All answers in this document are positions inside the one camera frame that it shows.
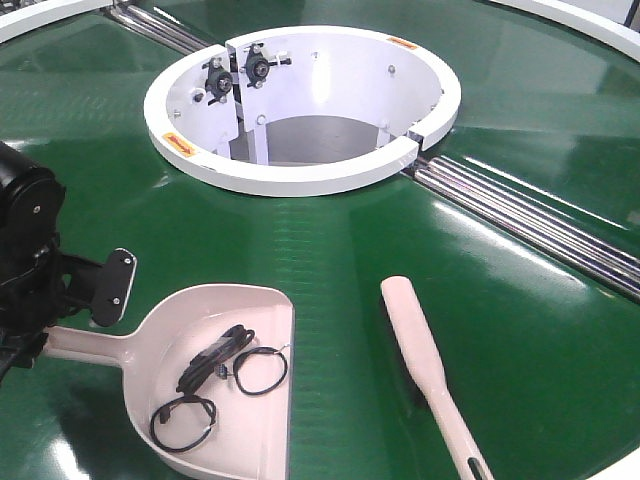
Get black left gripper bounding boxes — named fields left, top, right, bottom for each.
left=1, top=236, right=136, bottom=375

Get beige plastic dustpan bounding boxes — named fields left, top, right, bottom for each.
left=44, top=283, right=295, bottom=479

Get black cable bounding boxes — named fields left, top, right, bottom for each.
left=148, top=324, right=290, bottom=455

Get beige plastic hand broom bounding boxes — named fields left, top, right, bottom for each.
left=380, top=276, right=494, bottom=479

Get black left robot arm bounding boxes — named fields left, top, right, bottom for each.
left=1, top=143, right=102, bottom=375

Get yellow arrow warning sticker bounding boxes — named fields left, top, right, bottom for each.
left=162, top=132, right=198, bottom=158

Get black bearing block left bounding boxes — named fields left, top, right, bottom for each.
left=202, top=57, right=233, bottom=106

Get black bearing block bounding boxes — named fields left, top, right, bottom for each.
left=240, top=43, right=292, bottom=89
left=202, top=57, right=233, bottom=106

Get black bearing block right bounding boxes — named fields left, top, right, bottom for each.
left=240, top=43, right=292, bottom=89

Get steel rollers upper left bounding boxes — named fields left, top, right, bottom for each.
left=102, top=1, right=210, bottom=55

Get steel rollers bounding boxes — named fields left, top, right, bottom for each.
left=406, top=156, right=639, bottom=302
left=102, top=1, right=210, bottom=55

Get white outer rim left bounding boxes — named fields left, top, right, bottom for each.
left=1, top=0, right=114, bottom=43

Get white rim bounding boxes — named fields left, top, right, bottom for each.
left=1, top=0, right=114, bottom=43
left=495, top=0, right=639, bottom=63

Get orange sticker far rim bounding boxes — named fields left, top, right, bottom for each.
left=387, top=36, right=419, bottom=50

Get steel rollers right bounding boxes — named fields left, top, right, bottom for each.
left=406, top=156, right=639, bottom=302

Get white outer rim right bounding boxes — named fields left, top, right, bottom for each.
left=495, top=0, right=639, bottom=63

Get white inner conveyor ring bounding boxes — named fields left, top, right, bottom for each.
left=143, top=24, right=462, bottom=198

